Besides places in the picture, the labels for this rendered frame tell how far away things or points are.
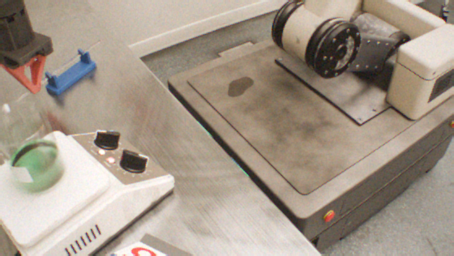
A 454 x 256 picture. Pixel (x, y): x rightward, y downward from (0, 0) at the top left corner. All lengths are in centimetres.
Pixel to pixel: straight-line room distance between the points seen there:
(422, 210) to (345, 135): 52
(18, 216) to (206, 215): 22
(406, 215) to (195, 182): 109
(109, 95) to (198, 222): 29
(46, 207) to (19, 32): 29
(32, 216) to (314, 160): 80
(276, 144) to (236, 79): 31
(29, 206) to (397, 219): 126
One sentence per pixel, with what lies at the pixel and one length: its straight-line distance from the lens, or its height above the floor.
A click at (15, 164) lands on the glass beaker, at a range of 42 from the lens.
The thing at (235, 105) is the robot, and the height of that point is 37.
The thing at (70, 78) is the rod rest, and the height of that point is 76.
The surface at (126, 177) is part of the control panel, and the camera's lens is 47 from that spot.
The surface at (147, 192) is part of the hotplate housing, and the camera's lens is 48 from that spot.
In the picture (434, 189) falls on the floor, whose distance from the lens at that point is 164.
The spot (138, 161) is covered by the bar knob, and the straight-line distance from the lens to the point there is 49.
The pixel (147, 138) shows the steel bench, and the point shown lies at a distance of 60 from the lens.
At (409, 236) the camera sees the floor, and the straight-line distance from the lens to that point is 147.
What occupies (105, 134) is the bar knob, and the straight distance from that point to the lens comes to 52.
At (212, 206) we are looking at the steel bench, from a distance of 51.
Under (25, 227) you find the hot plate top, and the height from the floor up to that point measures 84.
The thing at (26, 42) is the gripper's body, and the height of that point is 88.
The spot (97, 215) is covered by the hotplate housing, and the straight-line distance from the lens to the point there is 45.
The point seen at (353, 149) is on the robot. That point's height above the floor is 37.
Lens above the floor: 116
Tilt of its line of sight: 44 degrees down
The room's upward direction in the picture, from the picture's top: 1 degrees counter-clockwise
